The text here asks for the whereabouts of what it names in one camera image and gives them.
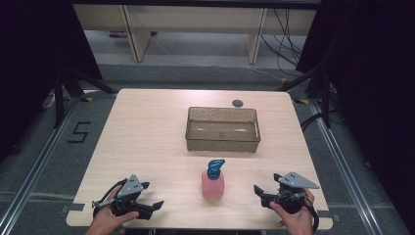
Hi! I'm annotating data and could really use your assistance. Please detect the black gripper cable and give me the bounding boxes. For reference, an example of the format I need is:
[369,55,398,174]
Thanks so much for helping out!
[92,178,129,219]
[302,195,320,233]

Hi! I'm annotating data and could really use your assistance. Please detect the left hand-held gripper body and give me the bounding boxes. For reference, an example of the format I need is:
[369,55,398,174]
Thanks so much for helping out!
[92,174,155,220]

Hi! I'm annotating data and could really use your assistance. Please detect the pink soap bottle blue pump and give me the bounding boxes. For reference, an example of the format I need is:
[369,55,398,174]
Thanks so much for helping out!
[201,159,226,201]

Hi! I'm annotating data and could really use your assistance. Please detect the light wooden desk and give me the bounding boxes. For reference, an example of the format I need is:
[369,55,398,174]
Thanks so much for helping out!
[72,3,319,66]

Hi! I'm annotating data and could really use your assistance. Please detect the grey tape strip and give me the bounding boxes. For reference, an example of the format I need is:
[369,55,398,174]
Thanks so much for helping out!
[316,210,341,223]
[61,202,86,212]

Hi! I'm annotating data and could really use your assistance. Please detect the white cable bundle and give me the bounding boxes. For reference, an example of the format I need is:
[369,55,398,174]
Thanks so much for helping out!
[41,92,57,111]

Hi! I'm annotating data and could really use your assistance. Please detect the black curtain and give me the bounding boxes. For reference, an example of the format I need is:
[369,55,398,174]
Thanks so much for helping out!
[0,0,104,165]
[295,0,415,229]

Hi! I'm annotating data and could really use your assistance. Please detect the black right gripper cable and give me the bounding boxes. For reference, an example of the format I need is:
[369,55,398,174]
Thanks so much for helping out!
[302,195,320,233]

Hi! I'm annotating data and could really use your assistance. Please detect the black cables on floor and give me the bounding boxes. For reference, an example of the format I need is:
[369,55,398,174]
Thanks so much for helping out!
[259,8,303,78]

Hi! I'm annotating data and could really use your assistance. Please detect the black metal stand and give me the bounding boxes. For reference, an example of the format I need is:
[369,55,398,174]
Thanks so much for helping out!
[53,64,117,129]
[276,64,333,129]

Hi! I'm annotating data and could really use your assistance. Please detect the metal floor rail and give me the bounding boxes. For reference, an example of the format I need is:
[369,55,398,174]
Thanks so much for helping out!
[0,97,82,235]
[307,98,384,235]

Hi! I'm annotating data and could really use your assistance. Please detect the person's left hand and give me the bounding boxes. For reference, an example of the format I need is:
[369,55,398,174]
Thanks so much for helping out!
[87,185,140,231]

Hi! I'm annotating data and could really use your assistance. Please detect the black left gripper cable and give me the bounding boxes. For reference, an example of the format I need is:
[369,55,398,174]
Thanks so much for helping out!
[92,178,129,219]

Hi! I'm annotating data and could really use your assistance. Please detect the person's right hand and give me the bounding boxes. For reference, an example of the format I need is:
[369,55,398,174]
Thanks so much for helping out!
[268,188,316,231]

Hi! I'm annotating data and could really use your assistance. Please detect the transparent brown plastic box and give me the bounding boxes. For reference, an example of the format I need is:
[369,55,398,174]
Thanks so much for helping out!
[184,106,261,153]

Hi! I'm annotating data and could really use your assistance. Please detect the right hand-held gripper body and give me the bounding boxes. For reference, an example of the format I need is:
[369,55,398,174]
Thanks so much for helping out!
[260,171,320,215]

